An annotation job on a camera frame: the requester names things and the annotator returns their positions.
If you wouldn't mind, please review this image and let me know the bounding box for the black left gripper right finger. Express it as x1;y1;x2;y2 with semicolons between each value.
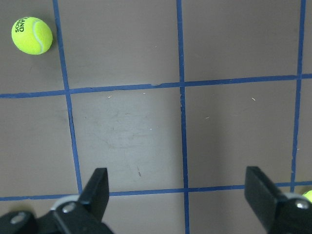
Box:
244;166;312;234

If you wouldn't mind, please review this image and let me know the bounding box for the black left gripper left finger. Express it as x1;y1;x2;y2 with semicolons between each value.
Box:
51;168;112;234

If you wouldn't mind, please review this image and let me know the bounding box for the yellow tennis ball Wilson print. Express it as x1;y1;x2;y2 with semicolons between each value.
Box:
303;190;312;202

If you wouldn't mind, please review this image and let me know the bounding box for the tennis ball with black lettering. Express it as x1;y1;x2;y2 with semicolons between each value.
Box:
11;17;53;55

